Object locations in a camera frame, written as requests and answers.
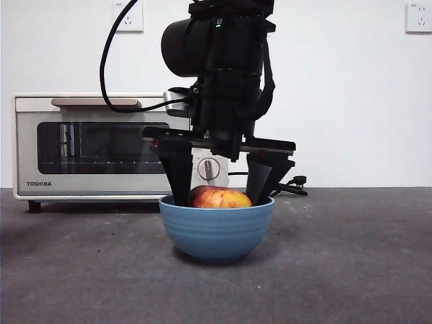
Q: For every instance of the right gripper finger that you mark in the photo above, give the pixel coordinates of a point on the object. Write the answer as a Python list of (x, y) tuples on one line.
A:
[(179, 168), (261, 175)]

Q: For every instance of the red yellow apple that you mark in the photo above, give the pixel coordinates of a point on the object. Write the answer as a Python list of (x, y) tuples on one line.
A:
[(219, 197)]

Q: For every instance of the blue ribbed bowl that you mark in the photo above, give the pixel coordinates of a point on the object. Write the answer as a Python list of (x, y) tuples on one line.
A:
[(216, 233)]

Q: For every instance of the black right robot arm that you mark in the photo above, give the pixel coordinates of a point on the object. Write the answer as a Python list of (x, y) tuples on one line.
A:
[(209, 44)]

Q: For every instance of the oven timer knob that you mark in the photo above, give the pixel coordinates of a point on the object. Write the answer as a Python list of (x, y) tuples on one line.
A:
[(208, 168)]

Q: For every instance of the cream Toshiba toaster oven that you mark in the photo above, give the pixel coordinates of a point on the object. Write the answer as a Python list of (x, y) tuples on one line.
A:
[(33, 101)]

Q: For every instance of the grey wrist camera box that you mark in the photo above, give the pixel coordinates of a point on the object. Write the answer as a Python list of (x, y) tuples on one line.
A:
[(175, 103)]

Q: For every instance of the white wall socket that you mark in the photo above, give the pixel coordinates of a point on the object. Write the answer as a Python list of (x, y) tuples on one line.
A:
[(133, 20), (418, 18)]

